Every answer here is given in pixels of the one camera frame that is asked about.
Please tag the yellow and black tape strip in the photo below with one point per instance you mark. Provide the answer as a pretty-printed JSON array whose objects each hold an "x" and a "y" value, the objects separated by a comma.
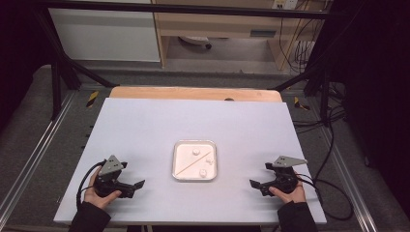
[
  {"x": 301, "y": 104},
  {"x": 92, "y": 99}
]

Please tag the black metal frame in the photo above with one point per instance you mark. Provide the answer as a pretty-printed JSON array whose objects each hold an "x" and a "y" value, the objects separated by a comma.
[{"x": 193, "y": 8}]

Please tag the thin wooden skewer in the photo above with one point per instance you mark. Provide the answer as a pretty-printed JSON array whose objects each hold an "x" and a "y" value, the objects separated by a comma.
[{"x": 193, "y": 164}]

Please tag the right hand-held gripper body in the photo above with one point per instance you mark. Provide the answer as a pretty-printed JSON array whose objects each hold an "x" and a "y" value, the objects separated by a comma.
[{"x": 285, "y": 179}]

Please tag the white marshmallow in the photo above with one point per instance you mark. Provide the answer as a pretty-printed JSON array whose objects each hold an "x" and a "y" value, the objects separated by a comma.
[
  {"x": 210, "y": 160},
  {"x": 196, "y": 150},
  {"x": 203, "y": 173}
]

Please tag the white square tray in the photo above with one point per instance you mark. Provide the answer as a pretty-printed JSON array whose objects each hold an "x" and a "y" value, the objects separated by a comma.
[{"x": 190, "y": 164}]

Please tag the light wooden desk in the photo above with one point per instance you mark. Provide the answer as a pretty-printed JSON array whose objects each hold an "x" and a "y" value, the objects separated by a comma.
[{"x": 219, "y": 24}]

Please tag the white board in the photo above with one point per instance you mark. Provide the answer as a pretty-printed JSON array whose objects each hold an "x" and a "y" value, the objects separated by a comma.
[{"x": 161, "y": 129}]

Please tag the aluminium rail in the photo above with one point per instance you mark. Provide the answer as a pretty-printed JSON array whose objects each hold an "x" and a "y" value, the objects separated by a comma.
[
  {"x": 348, "y": 180},
  {"x": 35, "y": 154}
]

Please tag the white cabinet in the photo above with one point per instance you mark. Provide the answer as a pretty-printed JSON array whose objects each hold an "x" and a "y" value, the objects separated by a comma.
[{"x": 106, "y": 35}]

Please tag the person's right hand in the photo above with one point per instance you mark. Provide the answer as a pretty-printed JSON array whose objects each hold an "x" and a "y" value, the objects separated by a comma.
[{"x": 291, "y": 196}]

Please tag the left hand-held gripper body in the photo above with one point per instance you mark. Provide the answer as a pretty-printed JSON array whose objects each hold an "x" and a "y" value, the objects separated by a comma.
[{"x": 109, "y": 167}]

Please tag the wooden table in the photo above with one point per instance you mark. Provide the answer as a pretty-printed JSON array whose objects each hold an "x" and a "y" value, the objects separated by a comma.
[{"x": 180, "y": 93}]

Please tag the person's left hand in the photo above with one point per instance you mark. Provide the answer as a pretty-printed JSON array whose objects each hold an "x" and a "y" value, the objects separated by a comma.
[{"x": 98, "y": 200}]

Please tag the office chair base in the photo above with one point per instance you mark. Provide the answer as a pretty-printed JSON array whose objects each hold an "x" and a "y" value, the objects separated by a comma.
[{"x": 195, "y": 40}]

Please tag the white power strip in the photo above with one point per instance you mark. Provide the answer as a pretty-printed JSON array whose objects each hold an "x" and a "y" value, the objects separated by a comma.
[{"x": 285, "y": 4}]

